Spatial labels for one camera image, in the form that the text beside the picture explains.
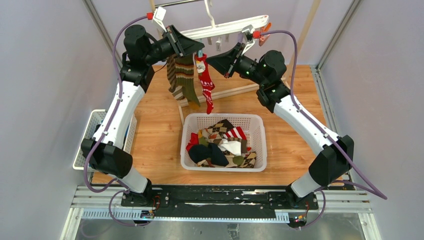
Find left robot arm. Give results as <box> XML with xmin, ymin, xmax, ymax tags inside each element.
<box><xmin>80</xmin><ymin>24</ymin><xmax>205</xmax><ymax>207</ymax></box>

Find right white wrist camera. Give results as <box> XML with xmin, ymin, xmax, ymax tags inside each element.
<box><xmin>241</xmin><ymin>24</ymin><xmax>256</xmax><ymax>55</ymax></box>

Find olive green striped sock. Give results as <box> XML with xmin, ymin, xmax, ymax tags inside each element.
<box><xmin>175</xmin><ymin>54</ymin><xmax>201</xmax><ymax>110</ymax></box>

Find red christmas sock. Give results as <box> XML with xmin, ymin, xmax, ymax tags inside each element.
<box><xmin>194</xmin><ymin>53</ymin><xmax>215</xmax><ymax>114</ymax></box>

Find white plastic clip hanger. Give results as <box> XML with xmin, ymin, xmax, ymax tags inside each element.
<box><xmin>181</xmin><ymin>0</ymin><xmax>270</xmax><ymax>40</ymax></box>

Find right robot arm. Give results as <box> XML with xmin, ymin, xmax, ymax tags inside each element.
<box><xmin>206</xmin><ymin>43</ymin><xmax>354</xmax><ymax>209</ymax></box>

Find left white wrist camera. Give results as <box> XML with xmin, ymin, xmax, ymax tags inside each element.
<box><xmin>152</xmin><ymin>6</ymin><xmax>167</xmax><ymax>33</ymax></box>

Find white centre laundry basket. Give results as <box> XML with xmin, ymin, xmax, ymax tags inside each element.
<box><xmin>180</xmin><ymin>113</ymin><xmax>267</xmax><ymax>173</ymax></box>

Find brown striped sock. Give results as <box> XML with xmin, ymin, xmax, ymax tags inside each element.
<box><xmin>166</xmin><ymin>56</ymin><xmax>184</xmax><ymax>101</ymax></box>

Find white left laundry basket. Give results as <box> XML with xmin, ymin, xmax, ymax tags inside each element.
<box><xmin>72</xmin><ymin>109</ymin><xmax>138</xmax><ymax>171</ymax></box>

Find white laundry basket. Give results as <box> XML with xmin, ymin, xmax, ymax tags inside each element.
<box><xmin>72</xmin><ymin>109</ymin><xmax>138</xmax><ymax>171</ymax></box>
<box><xmin>180</xmin><ymin>113</ymin><xmax>267</xmax><ymax>173</ymax></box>

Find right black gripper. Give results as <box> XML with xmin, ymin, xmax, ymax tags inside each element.
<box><xmin>205</xmin><ymin>43</ymin><xmax>267</xmax><ymax>87</ymax></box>

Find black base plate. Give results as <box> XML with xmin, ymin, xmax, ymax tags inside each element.
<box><xmin>120</xmin><ymin>184</ymin><xmax>319</xmax><ymax>219</ymax></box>

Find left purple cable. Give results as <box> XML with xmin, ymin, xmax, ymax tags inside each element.
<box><xmin>83</xmin><ymin>13</ymin><xmax>155</xmax><ymax>228</ymax></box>

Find dark clothes in left basket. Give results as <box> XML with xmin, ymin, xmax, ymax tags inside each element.
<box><xmin>91</xmin><ymin>123</ymin><xmax>129</xmax><ymax>149</ymax></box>

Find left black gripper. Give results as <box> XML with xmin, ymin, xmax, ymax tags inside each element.
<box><xmin>144</xmin><ymin>25</ymin><xmax>205</xmax><ymax>66</ymax></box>

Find wooden clothes rack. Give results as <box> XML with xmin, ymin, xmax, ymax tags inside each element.
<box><xmin>149</xmin><ymin>0</ymin><xmax>322</xmax><ymax>126</ymax></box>

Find pile of colourful socks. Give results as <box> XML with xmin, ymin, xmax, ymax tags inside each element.
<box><xmin>185</xmin><ymin>119</ymin><xmax>257</xmax><ymax>169</ymax></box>

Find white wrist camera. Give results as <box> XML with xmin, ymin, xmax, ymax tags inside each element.
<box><xmin>241</xmin><ymin>24</ymin><xmax>256</xmax><ymax>55</ymax></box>
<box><xmin>152</xmin><ymin>6</ymin><xmax>167</xmax><ymax>33</ymax></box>

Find orange hanger clip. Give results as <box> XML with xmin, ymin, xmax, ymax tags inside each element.
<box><xmin>258</xmin><ymin>22</ymin><xmax>273</xmax><ymax>47</ymax></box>

